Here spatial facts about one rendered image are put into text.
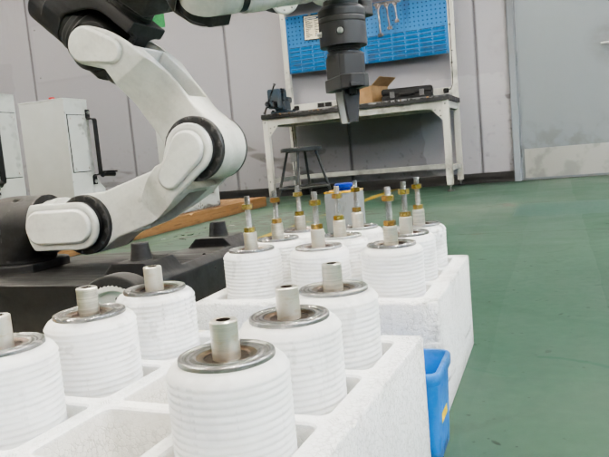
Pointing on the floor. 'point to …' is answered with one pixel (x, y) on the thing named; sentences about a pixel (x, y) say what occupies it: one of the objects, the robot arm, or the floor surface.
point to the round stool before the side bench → (305, 167)
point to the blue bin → (438, 398)
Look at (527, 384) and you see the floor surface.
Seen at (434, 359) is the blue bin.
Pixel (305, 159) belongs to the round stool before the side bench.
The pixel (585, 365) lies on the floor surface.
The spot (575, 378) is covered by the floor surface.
